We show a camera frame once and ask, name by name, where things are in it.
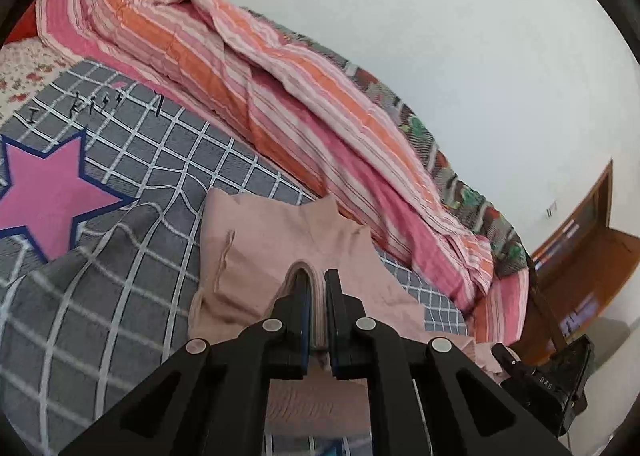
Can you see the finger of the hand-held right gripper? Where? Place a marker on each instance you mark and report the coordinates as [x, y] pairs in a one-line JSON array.
[[504, 355]]

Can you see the plain wooden door panel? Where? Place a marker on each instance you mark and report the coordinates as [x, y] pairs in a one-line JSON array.
[[615, 266]]

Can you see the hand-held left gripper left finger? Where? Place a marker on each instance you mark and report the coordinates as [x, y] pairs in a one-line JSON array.
[[295, 316]]

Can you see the red pillow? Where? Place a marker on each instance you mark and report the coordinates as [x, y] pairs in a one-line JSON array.
[[25, 25]]

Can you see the white wall switch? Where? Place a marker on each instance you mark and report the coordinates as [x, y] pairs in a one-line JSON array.
[[552, 210]]

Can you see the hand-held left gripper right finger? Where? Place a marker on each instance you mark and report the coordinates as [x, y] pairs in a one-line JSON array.
[[334, 326]]

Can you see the pink orange striped quilt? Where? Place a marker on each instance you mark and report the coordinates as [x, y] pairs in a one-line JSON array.
[[300, 100]]

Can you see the dark wooden footboard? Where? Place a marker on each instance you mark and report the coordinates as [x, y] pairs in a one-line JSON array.
[[542, 311]]

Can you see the pink knit sweater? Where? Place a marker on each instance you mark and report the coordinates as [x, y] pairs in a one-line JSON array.
[[240, 246]]

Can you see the floral bed sheet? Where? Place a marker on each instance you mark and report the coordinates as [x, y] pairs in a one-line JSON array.
[[25, 70]]

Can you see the grey checked star blanket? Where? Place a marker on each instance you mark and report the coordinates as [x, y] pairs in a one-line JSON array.
[[125, 311]]

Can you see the floral patchwork quilt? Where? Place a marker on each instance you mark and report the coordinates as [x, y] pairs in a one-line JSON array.
[[465, 201]]

